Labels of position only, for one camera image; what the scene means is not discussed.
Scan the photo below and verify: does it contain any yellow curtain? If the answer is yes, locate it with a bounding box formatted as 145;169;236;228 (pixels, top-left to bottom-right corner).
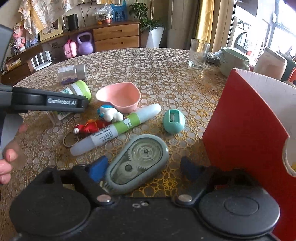
196;0;214;43

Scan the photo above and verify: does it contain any wooden tv cabinet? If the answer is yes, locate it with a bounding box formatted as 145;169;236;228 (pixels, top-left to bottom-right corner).
1;21;142;86

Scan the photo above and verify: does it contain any pink heart-shaped bowl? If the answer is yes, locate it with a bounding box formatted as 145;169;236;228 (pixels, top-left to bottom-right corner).
95;82;141;114

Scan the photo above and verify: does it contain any grey correction tape dispenser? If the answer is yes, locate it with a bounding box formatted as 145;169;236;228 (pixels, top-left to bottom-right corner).
104;134;169;194

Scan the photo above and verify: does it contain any red figurine keychain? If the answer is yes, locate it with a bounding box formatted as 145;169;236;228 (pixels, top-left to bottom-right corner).
63;119;111;148

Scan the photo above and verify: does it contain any white blue cat figurine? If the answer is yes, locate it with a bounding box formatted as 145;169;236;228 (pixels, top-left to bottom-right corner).
97;104;123;122

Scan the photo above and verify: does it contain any teal egg pencil sharpener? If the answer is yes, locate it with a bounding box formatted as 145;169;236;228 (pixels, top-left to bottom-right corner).
163;109;185;135

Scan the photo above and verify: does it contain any pink doll figure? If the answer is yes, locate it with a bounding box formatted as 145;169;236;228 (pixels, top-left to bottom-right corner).
13;23;26;52

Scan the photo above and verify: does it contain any green-lid seasoning jar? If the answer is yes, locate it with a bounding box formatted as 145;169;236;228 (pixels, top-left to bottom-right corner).
46;80;92;125

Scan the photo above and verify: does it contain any silver-lid clear jar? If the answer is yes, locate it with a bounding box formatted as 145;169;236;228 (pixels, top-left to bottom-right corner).
58;64;87;85

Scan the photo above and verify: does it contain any blue plastic basket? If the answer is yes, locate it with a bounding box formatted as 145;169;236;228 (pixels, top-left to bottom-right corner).
111;0;128;22

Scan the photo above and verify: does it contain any wooden photo frame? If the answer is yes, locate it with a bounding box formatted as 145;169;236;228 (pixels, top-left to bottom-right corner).
39;18;63;41

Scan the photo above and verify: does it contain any green ceramic mug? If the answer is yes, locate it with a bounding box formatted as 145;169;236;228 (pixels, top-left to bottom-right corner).
220;48;250;77

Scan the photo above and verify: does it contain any purple kettlebell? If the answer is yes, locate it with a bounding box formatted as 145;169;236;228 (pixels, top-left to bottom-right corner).
77;32;94;55

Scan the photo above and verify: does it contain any green white marker pen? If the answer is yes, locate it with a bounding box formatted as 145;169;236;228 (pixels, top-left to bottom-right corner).
70;103;162;156

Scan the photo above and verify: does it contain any patterned lace tablecloth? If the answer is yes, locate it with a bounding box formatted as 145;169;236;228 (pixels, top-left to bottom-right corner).
1;48;226;240

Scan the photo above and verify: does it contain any white wifi router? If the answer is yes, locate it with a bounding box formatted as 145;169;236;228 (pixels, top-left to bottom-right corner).
31;51;52;71

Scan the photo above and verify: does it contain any orange green tissue box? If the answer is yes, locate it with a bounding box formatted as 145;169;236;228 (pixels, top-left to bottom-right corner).
281;46;295;82

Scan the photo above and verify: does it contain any person's left hand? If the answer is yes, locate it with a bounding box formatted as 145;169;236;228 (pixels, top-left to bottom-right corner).
0;122;29;185

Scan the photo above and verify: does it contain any clear drinking glass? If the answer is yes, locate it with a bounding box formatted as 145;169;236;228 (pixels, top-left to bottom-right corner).
188;39;210;69

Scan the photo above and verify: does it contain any white planter with plant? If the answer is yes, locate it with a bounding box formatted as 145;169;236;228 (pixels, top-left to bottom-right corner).
129;1;165;48

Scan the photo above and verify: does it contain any floral draped cloth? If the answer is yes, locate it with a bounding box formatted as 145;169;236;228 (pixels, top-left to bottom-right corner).
17;0;98;36

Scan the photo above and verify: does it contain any black cylinder speaker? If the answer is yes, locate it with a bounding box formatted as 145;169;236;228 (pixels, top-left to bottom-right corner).
67;14;79;31

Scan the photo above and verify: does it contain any pink toy bag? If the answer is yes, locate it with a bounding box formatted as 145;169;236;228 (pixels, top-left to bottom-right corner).
63;39;77;59

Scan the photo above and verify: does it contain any red white cardboard box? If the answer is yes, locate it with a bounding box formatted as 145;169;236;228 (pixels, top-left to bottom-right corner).
203;68;295;240

